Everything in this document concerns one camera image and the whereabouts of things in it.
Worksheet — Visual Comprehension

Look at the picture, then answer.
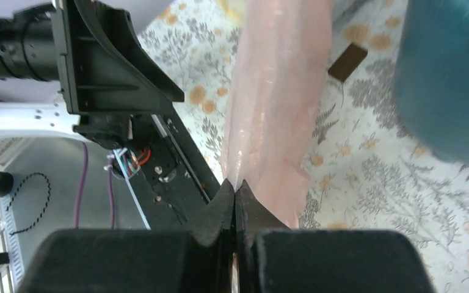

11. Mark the floral patterned table mat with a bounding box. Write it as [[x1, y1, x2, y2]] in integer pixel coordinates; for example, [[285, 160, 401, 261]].
[[140, 1, 469, 292]]

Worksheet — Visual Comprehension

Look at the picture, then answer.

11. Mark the dark brown wooden block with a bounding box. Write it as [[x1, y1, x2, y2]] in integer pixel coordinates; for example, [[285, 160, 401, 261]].
[[328, 43, 368, 83]]

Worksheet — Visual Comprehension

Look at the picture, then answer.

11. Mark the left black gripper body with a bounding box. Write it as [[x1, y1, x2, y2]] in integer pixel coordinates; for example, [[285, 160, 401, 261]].
[[51, 1, 184, 150]]

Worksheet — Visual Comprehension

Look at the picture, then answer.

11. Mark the teal plastic trash bin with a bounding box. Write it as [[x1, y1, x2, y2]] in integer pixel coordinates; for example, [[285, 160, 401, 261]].
[[393, 0, 469, 164]]

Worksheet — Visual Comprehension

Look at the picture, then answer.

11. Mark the grey slotted cable duct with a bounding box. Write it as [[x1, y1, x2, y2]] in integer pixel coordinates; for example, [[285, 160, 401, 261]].
[[0, 137, 29, 293]]

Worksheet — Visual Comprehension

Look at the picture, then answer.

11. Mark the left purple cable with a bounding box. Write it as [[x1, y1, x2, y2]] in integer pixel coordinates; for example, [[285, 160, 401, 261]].
[[73, 141, 117, 231]]

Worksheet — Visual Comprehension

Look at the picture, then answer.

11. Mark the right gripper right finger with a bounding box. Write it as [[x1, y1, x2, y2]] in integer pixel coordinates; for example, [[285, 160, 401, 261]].
[[234, 183, 434, 292]]

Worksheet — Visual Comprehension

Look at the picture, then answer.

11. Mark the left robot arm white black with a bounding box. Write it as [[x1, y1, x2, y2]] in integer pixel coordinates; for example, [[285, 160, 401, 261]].
[[0, 1, 184, 150]]

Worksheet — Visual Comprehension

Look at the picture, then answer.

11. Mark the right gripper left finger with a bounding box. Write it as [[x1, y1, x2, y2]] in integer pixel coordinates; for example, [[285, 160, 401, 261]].
[[18, 180, 235, 292]]

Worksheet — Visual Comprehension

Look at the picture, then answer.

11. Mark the pink plastic trash bag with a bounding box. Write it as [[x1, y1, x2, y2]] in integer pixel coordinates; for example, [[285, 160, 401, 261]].
[[220, 1, 333, 228]]

